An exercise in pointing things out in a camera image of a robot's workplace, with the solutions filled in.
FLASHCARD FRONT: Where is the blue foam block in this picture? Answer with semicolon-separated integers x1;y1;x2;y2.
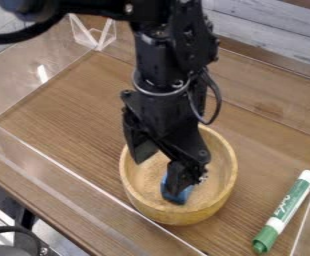
160;173;193;205

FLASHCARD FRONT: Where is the green Expo marker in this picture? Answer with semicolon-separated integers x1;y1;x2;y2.
252;170;310;255

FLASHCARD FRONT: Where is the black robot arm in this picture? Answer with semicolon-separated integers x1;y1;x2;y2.
0;0;218;200

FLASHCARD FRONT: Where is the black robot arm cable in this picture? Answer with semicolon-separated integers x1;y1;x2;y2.
0;9;69;46

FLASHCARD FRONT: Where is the brown wooden bowl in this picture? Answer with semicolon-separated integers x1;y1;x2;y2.
118;126;237;226

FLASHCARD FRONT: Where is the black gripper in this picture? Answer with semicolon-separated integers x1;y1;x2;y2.
120;72;210;198

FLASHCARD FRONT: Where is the clear acrylic tray wall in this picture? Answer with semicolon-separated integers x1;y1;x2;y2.
0;22;310;256

